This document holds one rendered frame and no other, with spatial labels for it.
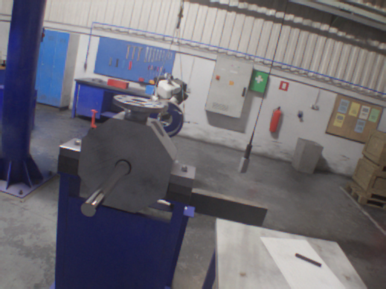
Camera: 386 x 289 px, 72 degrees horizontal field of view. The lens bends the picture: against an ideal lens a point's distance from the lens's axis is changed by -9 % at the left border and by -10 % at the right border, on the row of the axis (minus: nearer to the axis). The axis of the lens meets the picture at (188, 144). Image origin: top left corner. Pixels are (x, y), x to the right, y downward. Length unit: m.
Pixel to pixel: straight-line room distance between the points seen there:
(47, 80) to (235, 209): 5.90
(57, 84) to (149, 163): 5.73
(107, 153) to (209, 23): 5.51
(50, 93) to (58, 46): 1.09
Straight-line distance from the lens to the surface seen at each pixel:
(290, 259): 1.56
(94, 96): 6.45
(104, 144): 1.51
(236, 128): 6.77
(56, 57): 7.06
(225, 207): 1.97
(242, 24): 6.74
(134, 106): 1.39
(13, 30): 3.28
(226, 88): 6.32
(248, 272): 1.36
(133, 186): 1.54
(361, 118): 7.48
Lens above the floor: 1.66
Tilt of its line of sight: 15 degrees down
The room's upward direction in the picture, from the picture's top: 13 degrees clockwise
